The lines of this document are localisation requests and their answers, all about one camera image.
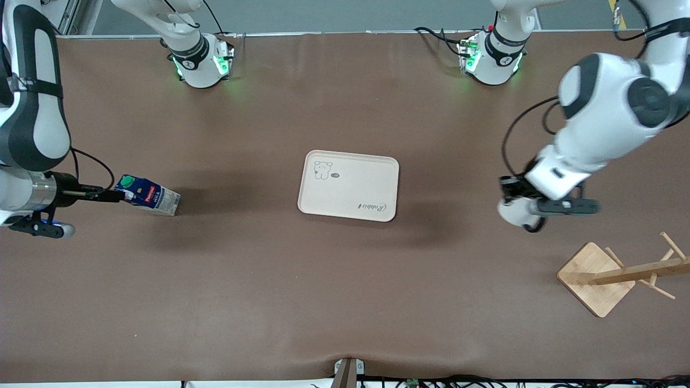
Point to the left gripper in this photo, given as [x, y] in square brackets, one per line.
[513, 188]

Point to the aluminium frame profile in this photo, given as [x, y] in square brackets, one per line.
[67, 16]

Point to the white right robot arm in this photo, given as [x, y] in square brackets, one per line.
[46, 108]

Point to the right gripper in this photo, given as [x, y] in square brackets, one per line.
[67, 191]

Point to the yellow floor tape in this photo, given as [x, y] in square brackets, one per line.
[612, 4]

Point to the cream plastic tray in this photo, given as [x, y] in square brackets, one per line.
[350, 194]

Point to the blue milk carton green cap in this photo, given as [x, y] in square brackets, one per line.
[148, 196]

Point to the wooden cup stand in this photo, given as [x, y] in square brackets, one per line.
[593, 280]

